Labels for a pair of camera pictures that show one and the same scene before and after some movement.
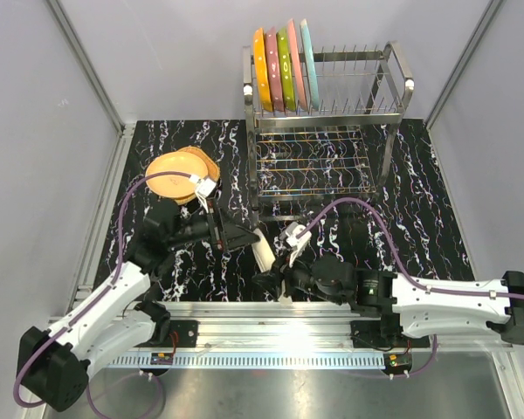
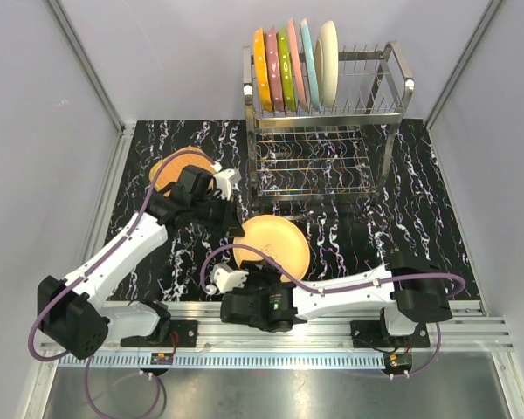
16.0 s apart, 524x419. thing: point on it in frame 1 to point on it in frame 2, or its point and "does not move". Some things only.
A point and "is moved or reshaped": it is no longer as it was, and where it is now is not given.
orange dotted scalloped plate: (261, 71) does not move
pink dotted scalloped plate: (273, 69) does not move
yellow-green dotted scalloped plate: (286, 73) does not move
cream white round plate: (263, 251) is moved or reshaped
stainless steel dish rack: (300, 162) does not move
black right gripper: (272, 278) to (265, 270)
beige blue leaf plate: (310, 66) does not move
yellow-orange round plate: (175, 186) to (278, 237)
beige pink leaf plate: (297, 70) does not move
